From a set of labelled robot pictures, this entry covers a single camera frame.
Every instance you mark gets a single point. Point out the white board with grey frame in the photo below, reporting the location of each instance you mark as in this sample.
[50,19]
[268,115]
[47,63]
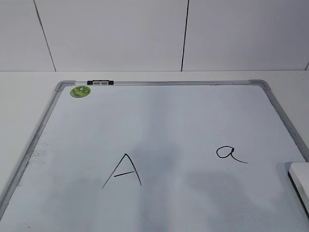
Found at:
[180,157]

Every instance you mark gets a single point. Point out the round green magnet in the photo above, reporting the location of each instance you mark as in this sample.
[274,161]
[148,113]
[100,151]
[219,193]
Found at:
[80,91]

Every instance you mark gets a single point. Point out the black and silver frame clip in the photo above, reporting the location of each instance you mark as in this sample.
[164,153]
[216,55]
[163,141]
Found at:
[100,82]

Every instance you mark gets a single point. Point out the white eraser with black felt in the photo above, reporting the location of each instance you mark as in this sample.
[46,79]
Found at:
[299,176]

